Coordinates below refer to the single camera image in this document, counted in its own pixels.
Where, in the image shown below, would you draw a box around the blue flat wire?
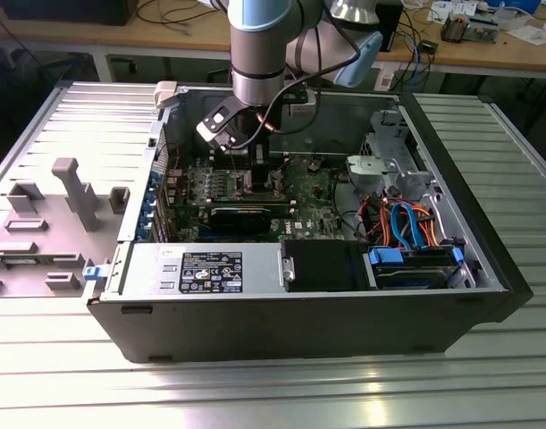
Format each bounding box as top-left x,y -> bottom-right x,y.
390,201 -> 428,251

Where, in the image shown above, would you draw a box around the CPU socket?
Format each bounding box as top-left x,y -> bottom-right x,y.
236,171 -> 286,198

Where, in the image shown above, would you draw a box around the orange wire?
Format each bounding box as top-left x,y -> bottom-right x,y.
413,204 -> 442,248

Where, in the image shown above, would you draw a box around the hard disk in blue carrier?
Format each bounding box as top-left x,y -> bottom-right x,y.
364,247 -> 465,291

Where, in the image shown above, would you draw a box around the black computer case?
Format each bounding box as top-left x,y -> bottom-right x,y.
0,0 -> 133,27

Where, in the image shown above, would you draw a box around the grey plastic parts rack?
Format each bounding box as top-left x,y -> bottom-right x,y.
0,156 -> 131,299

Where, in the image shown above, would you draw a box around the white paper sheets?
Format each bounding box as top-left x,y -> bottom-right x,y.
507,24 -> 546,46

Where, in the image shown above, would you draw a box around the RAM slot with white clips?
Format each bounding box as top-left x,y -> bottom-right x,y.
208,149 -> 291,157
208,158 -> 292,165

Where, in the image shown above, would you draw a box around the grey metal box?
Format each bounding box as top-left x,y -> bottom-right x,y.
466,11 -> 500,45

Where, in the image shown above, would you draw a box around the blue plastic case latch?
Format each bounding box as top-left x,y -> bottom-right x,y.
83,265 -> 111,282

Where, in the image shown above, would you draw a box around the green motherboard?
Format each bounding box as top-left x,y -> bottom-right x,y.
164,149 -> 348,245

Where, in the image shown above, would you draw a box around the silver power supply box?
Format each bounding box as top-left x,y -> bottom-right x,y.
100,243 -> 285,301

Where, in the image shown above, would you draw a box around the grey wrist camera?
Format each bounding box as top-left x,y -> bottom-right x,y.
289,88 -> 319,118

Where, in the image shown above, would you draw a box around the black drive bay box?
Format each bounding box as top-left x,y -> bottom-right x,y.
281,239 -> 367,294

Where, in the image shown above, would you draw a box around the silver metal drive cage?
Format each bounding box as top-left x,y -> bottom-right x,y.
346,108 -> 439,202

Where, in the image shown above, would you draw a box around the green RAM stick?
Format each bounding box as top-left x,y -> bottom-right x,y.
209,203 -> 292,215

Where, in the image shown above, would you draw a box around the beige plastic case clip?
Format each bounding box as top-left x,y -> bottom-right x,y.
152,80 -> 182,110

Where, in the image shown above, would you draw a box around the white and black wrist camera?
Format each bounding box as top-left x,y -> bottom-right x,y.
195,94 -> 238,151

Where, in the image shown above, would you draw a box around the copper coiled cable fitting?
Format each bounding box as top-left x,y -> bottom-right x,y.
256,112 -> 279,134

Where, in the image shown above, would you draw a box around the metal CPU cooler heat sink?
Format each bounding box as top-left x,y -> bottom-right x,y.
441,15 -> 469,45

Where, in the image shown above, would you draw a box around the metal socket cover frame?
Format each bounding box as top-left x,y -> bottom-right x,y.
274,156 -> 300,198

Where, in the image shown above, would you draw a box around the black and silver PC case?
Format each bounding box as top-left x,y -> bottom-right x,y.
85,83 -> 535,364

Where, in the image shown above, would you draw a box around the black graphics card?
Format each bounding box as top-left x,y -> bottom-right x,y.
208,206 -> 273,234

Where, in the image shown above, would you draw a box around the wooden desk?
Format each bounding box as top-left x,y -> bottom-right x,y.
0,0 -> 546,81

